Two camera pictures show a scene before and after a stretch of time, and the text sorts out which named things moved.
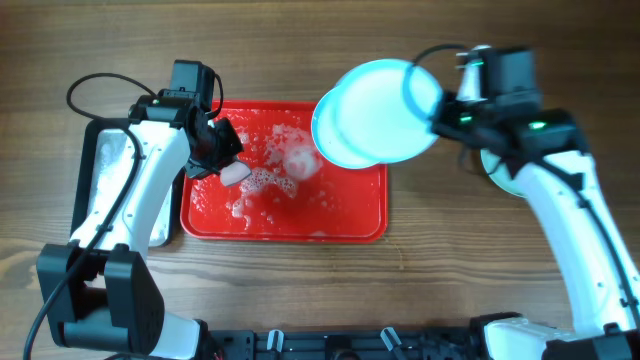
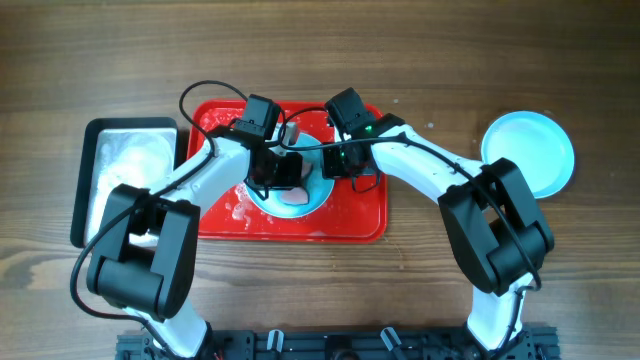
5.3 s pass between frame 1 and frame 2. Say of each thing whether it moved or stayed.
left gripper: moved
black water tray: stayed
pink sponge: moved
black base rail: stayed
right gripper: moved
